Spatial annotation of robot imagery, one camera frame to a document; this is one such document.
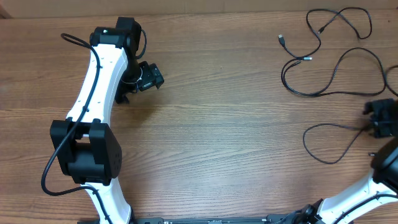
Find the black cable with usb plug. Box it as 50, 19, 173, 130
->
280, 47, 387, 97

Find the black thin cable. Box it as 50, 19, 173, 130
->
277, 6, 373, 60

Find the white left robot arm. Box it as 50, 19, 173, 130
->
40, 17, 164, 223

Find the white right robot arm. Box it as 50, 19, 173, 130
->
292, 98, 397, 224

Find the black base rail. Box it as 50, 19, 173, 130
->
77, 205, 321, 224

